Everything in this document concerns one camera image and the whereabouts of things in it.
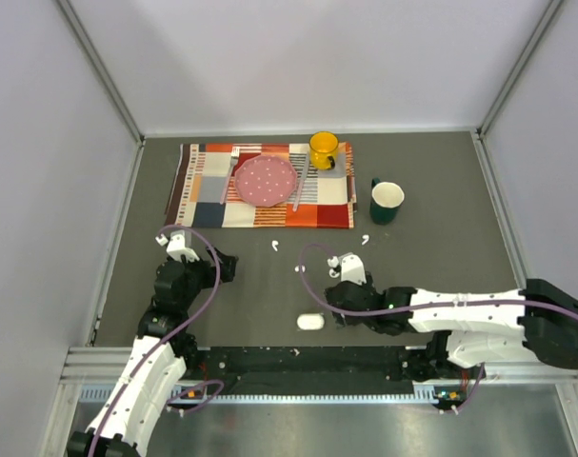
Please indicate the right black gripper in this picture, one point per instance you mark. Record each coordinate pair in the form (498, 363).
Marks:
(340, 319)

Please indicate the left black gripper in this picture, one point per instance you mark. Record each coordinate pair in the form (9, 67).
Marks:
(227, 265)

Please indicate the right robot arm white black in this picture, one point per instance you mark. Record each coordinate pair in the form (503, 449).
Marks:
(536, 323)

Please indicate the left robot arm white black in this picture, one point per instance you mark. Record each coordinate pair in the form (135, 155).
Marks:
(162, 352)

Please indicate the white oval charging case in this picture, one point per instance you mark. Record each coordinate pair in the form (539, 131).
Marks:
(310, 321)

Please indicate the colourful checked placemat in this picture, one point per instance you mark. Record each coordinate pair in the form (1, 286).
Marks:
(328, 200)

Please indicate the dark green white mug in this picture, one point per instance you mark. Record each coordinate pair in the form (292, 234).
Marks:
(386, 198)

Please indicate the pink dotted plate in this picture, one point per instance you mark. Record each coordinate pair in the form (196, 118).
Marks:
(265, 181)

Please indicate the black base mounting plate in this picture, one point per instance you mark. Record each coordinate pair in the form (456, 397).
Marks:
(312, 370)

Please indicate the grey fork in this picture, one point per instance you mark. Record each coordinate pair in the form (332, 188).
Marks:
(234, 158)

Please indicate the grey knife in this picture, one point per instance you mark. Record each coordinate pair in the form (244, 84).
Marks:
(301, 183)

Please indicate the yellow glass mug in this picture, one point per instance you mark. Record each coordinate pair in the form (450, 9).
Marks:
(323, 149)

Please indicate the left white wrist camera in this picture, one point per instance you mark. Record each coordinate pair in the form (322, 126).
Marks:
(178, 246)

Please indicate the white slotted cable duct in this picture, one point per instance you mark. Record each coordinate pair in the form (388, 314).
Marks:
(421, 395)

